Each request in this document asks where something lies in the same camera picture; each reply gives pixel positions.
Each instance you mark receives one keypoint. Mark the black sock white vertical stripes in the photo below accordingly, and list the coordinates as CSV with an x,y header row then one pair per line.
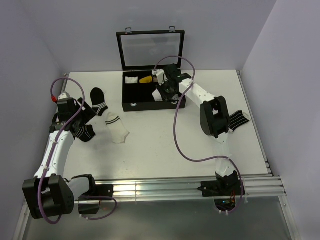
x,y
238,119

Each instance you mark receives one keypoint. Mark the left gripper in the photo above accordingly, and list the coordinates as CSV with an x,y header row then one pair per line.
x,y
88,114

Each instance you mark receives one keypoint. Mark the yellow rolled sock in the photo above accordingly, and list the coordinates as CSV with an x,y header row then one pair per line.
x,y
146,80

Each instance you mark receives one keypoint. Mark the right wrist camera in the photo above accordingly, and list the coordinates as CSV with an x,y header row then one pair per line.
x,y
160,74

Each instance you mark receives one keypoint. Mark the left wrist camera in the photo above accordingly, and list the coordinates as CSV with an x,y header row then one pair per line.
x,y
61,97

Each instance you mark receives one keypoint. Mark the cream sock with black stripes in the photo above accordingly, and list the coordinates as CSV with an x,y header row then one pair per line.
x,y
116,127

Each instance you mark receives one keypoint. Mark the black storage box with lid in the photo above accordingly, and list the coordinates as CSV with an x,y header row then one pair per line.
x,y
140,52

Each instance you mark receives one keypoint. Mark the black sock with white stripes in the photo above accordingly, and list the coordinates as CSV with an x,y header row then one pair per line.
x,y
98,101

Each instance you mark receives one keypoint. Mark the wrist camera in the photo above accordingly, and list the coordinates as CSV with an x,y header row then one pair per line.
x,y
61,97
160,74

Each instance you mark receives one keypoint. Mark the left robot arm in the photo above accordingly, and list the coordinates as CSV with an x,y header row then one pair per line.
x,y
48,194

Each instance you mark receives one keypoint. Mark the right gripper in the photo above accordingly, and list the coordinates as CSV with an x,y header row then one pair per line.
x,y
160,88

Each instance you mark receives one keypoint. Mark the white sock with black lines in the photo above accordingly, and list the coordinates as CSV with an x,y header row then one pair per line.
x,y
176,98

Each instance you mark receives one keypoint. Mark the white rolled sock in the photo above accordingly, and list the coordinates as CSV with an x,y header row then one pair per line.
x,y
131,80

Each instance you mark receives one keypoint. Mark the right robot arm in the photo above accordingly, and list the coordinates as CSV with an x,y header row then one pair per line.
x,y
214,122

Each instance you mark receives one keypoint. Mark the black white horizontal striped sock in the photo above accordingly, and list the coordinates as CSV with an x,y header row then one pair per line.
x,y
86,133

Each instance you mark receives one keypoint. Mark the aluminium frame rail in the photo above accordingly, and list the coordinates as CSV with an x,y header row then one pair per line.
x,y
174,189

